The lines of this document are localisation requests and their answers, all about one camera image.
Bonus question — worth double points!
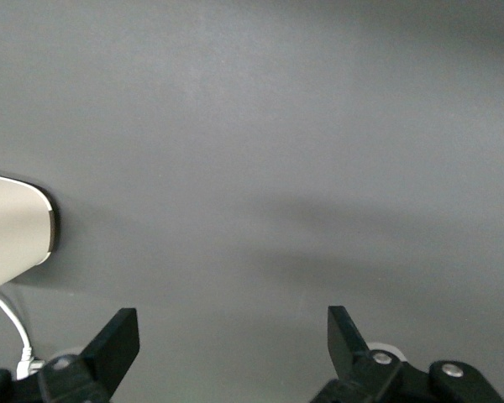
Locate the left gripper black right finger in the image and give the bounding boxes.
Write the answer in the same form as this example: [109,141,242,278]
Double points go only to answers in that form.
[309,305,504,403]

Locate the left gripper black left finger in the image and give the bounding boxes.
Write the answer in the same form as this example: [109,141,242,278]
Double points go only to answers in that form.
[0,307,141,403]

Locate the cream toaster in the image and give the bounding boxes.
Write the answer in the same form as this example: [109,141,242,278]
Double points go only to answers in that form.
[0,169,61,296]

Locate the white toaster power cable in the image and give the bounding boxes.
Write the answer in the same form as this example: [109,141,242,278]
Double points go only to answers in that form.
[0,289,45,381]

